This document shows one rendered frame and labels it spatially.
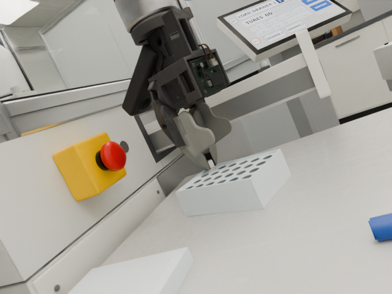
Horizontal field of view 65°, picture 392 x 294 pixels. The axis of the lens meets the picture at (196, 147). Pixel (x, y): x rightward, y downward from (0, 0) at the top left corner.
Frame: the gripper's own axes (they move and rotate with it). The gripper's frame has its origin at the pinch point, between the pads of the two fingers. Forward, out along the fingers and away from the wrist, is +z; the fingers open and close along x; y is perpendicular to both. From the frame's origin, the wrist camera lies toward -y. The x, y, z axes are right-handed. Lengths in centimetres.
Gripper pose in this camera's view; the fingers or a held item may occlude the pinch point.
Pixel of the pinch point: (204, 160)
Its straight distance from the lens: 46.0
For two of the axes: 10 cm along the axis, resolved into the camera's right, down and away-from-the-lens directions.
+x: 5.9, -3.8, 7.1
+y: 7.0, -2.1, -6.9
